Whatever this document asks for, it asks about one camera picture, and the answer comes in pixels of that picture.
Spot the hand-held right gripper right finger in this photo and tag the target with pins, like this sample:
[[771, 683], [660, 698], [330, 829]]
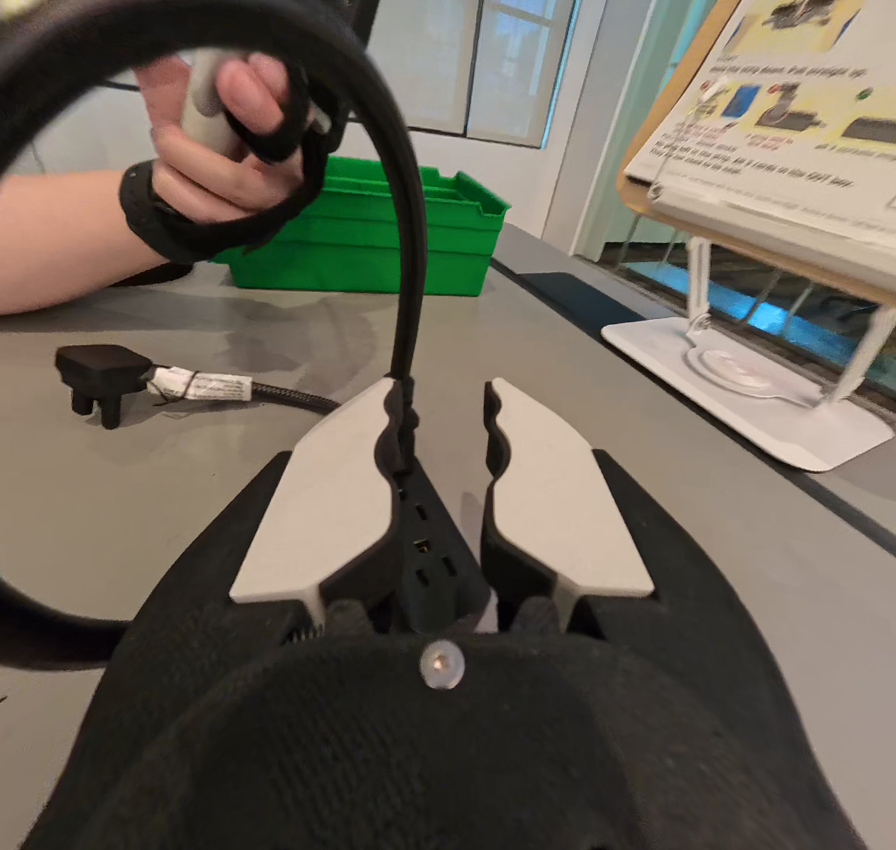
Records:
[[567, 521]]

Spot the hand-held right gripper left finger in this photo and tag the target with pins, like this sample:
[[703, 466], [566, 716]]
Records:
[[329, 514]]

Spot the black power strip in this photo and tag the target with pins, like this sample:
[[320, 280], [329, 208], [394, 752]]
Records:
[[441, 535]]

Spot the person's left hand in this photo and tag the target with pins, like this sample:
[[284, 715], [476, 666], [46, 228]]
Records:
[[203, 185]]

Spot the glass window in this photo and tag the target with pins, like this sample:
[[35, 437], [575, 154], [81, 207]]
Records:
[[518, 59]]

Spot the black wristband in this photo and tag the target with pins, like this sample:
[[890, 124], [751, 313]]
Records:
[[150, 227]]

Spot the printed instruction sheet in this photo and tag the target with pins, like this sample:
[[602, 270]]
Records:
[[805, 59]]

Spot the black three-pin wall plug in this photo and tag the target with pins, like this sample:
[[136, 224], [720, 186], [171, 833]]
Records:
[[105, 367]]

